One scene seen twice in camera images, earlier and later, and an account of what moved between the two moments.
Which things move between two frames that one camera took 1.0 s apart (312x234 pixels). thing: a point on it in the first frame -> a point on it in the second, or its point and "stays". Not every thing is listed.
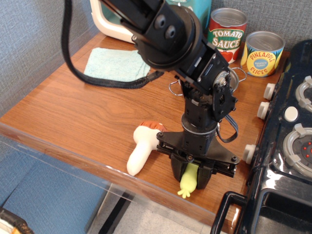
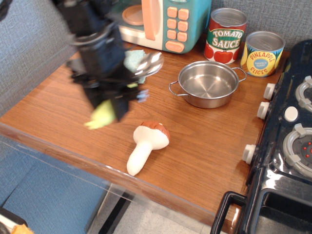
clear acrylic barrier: [46, 188] stays
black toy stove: [279, 195] stays
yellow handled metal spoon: [189, 179] -> [146, 65]
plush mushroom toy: [145, 136] stays
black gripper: [197, 146] -> [100, 68]
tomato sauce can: [226, 27] stays
